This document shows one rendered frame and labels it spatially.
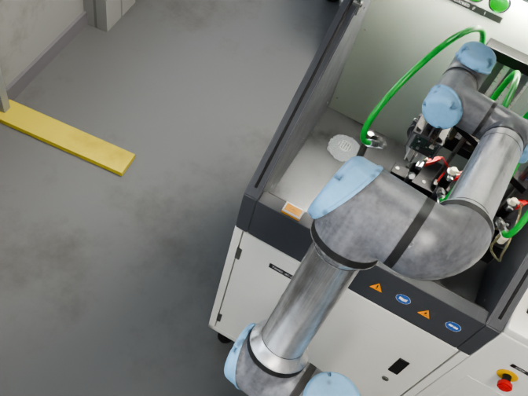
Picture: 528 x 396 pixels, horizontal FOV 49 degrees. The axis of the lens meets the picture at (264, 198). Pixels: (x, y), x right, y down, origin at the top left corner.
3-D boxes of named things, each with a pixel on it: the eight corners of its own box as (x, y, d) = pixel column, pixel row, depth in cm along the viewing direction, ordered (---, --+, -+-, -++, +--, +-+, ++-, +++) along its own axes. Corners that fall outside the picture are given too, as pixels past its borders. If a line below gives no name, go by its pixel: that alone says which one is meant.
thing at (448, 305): (247, 233, 158) (257, 200, 145) (254, 221, 161) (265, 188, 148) (455, 348, 150) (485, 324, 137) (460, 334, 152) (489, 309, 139)
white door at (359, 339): (213, 328, 213) (240, 232, 158) (216, 322, 215) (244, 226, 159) (371, 419, 205) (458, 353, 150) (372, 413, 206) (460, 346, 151)
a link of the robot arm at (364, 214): (273, 432, 107) (424, 224, 75) (208, 383, 110) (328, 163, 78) (299, 389, 116) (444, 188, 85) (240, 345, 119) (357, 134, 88)
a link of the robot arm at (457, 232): (493, 281, 73) (557, 115, 107) (417, 233, 75) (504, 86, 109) (448, 327, 81) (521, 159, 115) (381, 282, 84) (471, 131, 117)
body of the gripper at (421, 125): (401, 147, 132) (423, 111, 123) (413, 124, 137) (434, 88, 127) (432, 163, 131) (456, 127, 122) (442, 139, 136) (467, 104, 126)
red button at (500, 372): (489, 386, 147) (499, 379, 143) (493, 372, 150) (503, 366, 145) (507, 397, 147) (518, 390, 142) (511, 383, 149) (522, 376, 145)
